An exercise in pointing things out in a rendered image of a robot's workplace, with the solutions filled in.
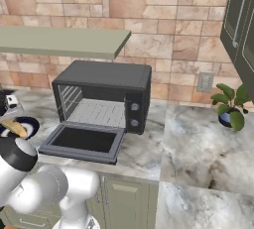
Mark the dark green wall cupboard door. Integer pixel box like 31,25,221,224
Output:
220,0,254,62
233,4,254,103

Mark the grey-green drawer front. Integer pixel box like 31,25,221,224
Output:
0,204,64,229

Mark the silver drawer handle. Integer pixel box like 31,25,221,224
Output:
18,218,48,229

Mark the grey wall outlet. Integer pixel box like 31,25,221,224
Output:
196,70,215,94

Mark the silver base cupboard handle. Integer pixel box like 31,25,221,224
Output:
101,175,109,205

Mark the black toaster oven door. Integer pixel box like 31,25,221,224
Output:
38,122,127,166

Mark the black toaster oven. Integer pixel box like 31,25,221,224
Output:
52,59,153,136

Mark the silver cupboard bar handle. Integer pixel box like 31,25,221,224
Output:
231,0,254,49

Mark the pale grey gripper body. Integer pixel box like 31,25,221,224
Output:
0,106,25,121

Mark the tan baguette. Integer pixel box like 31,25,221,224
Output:
0,119,30,139

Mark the grey-green base cupboard door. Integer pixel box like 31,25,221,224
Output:
86,174,107,229
102,174,159,229

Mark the dark blue rimmed plate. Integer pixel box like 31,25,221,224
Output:
0,116,41,140

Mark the grey toaster oven rack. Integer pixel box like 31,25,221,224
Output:
66,98,127,129

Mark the green plant in blue pot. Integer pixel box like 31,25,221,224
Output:
210,82,253,133

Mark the thick grey-green wall shelf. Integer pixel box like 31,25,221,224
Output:
0,25,132,60

